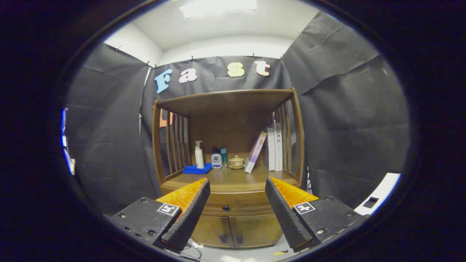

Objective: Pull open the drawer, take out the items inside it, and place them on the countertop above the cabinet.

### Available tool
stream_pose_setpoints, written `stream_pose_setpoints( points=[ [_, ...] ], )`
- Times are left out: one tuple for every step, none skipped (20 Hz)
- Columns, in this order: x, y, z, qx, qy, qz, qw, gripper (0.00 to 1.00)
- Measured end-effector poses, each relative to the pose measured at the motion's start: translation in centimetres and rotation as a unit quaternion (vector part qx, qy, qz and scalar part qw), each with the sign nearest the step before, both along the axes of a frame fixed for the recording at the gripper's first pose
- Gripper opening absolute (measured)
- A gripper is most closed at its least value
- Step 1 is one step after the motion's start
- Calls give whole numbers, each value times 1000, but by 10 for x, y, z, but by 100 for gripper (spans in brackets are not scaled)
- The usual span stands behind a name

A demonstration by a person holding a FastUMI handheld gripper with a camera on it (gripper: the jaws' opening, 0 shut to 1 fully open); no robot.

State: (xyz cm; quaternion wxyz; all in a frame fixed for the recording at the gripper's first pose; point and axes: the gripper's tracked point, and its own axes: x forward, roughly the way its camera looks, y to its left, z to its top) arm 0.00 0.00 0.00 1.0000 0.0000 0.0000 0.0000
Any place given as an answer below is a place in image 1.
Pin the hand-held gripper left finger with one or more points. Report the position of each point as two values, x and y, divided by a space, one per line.
193 214

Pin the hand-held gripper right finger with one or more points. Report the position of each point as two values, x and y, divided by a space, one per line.
284 214

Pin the wooden drawer with black knob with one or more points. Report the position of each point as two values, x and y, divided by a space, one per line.
236 200

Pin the wooden cabinet door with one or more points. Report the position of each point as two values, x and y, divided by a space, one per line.
255 229
211 229

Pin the wooden countertop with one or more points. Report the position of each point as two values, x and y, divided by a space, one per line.
225 180

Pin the brown wooden cabinet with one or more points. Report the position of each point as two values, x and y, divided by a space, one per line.
225 131

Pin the yellow tape piece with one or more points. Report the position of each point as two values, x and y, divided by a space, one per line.
280 252

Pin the blue folded cloth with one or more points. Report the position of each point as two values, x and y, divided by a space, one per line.
196 169

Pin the white pump bottle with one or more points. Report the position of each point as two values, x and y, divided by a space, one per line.
199 158

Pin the white bottle with blue cap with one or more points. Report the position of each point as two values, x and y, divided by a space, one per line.
216 161

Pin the white book with black characters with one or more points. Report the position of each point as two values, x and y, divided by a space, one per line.
278 153

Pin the white book with patterned cover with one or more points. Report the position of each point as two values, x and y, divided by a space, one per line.
271 153

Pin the teal slim bottle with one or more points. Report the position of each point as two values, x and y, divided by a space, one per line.
224 158

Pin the lidded ceramic tea cup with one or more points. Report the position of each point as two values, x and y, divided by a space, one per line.
236 162

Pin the purple leaning book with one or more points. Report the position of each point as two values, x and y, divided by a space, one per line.
255 153

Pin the white machine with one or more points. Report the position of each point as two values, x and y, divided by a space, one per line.
382 191

